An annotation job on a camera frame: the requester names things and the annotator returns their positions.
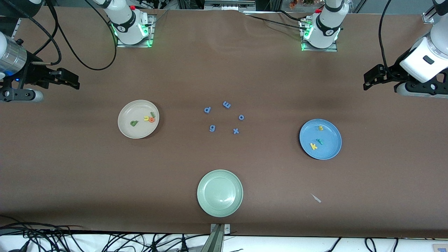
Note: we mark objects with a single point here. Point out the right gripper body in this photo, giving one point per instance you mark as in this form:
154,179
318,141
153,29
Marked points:
32,74

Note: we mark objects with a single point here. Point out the metal camera pole bracket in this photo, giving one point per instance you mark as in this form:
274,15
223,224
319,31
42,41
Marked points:
217,238

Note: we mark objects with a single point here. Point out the white paper scrap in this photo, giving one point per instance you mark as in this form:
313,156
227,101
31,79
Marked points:
316,198

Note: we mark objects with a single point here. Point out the green foam letter p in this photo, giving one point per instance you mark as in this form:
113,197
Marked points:
133,123

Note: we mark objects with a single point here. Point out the aluminium frame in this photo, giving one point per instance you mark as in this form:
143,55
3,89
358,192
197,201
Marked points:
229,5

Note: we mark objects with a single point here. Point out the tan cardboard box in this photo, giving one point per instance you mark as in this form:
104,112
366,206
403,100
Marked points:
440,247

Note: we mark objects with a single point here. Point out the pale green plate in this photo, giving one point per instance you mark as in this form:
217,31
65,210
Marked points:
219,193

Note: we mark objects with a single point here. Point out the blue plate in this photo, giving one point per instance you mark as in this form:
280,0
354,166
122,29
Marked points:
329,154

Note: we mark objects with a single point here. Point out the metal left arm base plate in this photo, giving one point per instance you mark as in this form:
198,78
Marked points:
320,49

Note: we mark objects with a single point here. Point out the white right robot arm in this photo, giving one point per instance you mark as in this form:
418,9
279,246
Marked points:
124,24

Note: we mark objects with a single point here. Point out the orange artificial flowers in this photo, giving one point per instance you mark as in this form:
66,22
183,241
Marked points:
301,2

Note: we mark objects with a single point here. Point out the blue foam letter m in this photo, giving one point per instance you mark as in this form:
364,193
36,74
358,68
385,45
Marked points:
226,104

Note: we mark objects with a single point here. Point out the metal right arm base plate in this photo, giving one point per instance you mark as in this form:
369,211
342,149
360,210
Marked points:
148,35

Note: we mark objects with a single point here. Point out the yellow foam letter k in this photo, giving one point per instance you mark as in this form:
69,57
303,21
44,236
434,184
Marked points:
313,146

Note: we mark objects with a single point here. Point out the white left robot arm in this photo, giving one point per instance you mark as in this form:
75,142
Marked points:
325,28

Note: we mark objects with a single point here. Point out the beige brown plate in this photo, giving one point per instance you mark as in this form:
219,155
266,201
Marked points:
138,131

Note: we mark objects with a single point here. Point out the aluminium table edge rail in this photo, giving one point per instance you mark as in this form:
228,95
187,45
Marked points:
16,27

